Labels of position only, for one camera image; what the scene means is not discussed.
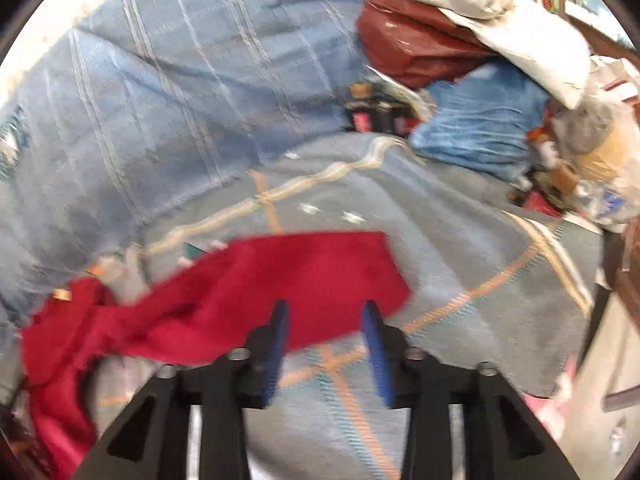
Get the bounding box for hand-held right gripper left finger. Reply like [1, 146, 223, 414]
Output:
[75, 301, 291, 480]

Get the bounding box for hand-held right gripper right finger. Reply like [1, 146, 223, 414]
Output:
[361, 300, 577, 480]

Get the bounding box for red garment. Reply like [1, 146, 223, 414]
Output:
[20, 231, 414, 480]

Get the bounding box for grey printed bed sheet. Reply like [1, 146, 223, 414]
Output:
[0, 134, 607, 480]

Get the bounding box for pink cloth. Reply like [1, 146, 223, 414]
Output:
[522, 357, 578, 443]

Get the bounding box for stack of dark boxes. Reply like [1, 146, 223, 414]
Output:
[343, 81, 432, 137]

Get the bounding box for blue cloth bundle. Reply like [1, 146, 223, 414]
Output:
[409, 62, 552, 182]

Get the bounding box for blue plaid pillow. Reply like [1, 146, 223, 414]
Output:
[0, 0, 382, 321]

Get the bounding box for clear plastic bags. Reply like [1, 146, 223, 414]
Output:
[547, 55, 640, 233]

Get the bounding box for maroon bag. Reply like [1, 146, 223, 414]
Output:
[356, 0, 497, 89]

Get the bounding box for white crumpled cloth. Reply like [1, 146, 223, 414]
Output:
[354, 0, 594, 110]

